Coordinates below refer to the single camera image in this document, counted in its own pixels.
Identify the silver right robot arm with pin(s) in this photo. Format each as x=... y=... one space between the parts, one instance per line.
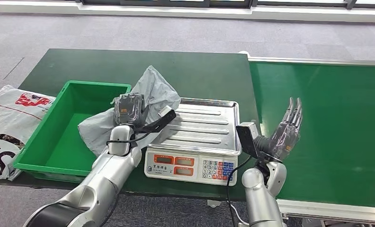
x=261 y=200

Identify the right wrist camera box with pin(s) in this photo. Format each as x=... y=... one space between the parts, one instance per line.
x=247 y=141

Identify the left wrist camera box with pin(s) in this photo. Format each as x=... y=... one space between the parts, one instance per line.
x=162 y=120

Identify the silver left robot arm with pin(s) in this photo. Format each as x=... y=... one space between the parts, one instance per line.
x=109 y=178

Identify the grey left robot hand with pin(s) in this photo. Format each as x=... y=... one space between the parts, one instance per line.
x=129 y=109

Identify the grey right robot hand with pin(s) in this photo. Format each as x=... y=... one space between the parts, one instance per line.
x=286 y=137

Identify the large white bag black letters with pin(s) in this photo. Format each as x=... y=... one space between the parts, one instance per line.
x=8 y=122

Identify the white scale with steel tray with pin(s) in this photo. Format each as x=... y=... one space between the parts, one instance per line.
x=203 y=128

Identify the green plastic basket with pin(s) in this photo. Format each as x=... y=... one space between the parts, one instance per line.
x=65 y=144

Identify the grey mailer package red print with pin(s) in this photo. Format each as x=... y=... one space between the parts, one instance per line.
x=156 y=91

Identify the white table foot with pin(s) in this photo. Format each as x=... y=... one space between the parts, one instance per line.
x=214 y=203

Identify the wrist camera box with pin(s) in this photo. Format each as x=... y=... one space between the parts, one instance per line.
x=162 y=120
x=247 y=141

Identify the dark window frame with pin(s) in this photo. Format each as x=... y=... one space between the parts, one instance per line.
x=162 y=3

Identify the green conveyor belt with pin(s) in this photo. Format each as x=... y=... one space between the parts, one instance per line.
x=331 y=131

